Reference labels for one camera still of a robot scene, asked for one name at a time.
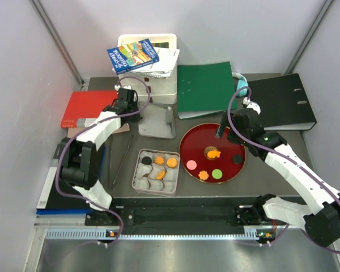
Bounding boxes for white slotted cable duct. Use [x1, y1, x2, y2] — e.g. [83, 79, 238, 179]
[45, 228, 271, 241]

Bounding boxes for brown cardboard folder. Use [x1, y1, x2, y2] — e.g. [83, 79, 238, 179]
[67, 124, 130, 138]

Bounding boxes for red binder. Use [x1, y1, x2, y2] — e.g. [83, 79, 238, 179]
[61, 90, 117, 128]

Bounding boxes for orange fish cookie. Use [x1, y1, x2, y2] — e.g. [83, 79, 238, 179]
[206, 149, 221, 160]

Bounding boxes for silver tin lid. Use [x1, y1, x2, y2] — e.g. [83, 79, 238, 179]
[138, 103, 176, 139]

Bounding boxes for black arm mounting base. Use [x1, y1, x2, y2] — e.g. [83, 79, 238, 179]
[84, 196, 304, 229]

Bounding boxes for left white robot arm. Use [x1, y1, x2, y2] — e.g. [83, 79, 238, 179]
[55, 86, 144, 225]

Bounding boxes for blue paperback book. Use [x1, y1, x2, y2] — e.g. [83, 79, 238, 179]
[107, 39, 159, 75]

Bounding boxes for brown cupcake liner cookie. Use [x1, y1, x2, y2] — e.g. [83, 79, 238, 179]
[204, 146, 218, 160]

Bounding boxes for orange flower cookie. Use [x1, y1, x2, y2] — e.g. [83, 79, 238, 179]
[154, 156, 165, 165]
[198, 171, 209, 181]

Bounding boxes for white spiral notebook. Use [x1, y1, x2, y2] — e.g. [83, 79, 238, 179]
[128, 47, 180, 79]

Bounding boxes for green round cookie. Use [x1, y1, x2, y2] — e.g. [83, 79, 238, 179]
[211, 169, 223, 180]

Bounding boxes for black round cookie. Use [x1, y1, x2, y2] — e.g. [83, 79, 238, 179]
[141, 156, 152, 165]
[232, 154, 244, 165]

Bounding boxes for white stacked drawer boxes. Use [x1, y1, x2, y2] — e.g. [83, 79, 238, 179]
[117, 33, 177, 104]

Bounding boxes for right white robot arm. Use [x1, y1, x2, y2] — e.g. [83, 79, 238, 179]
[216, 102, 340, 248]

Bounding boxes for orange round waffle cookie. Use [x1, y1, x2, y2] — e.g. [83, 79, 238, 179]
[167, 158, 178, 168]

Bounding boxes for black lever arch binder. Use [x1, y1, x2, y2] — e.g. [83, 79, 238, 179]
[249, 74, 317, 130]

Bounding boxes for green binder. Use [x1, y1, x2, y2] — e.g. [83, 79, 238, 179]
[177, 62, 235, 119]

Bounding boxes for red round tray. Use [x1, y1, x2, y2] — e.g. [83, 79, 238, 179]
[179, 123, 246, 184]

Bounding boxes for teal headphones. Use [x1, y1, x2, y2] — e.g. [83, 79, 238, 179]
[232, 72, 248, 97]

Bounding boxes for cookie tin with paper cups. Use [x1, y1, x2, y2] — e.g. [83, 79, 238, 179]
[131, 149, 180, 197]

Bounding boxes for pink round cookie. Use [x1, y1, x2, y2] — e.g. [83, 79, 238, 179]
[186, 160, 197, 171]

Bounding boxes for metal tongs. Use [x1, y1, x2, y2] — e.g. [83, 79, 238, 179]
[106, 133, 135, 191]

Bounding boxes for black book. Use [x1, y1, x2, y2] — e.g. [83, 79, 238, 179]
[36, 142, 107, 210]

